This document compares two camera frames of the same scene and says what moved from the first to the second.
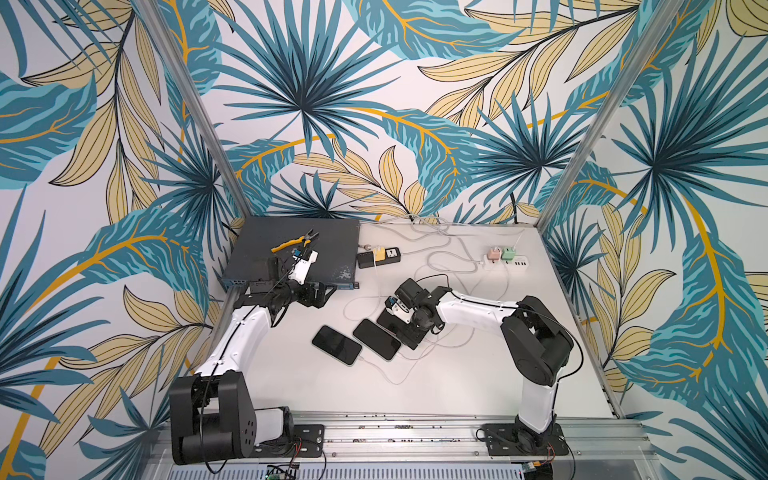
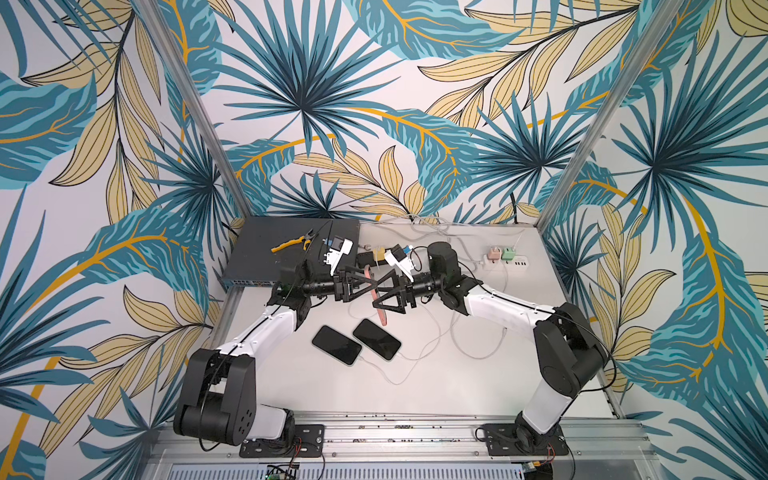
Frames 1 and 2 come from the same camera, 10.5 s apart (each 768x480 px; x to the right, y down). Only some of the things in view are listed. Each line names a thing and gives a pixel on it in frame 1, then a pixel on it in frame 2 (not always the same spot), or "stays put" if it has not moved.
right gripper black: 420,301 to 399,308
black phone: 337,344 stays put
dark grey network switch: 333,243 stays put
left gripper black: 319,298 to 341,287
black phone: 377,339 stays put
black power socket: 368,260 stays put
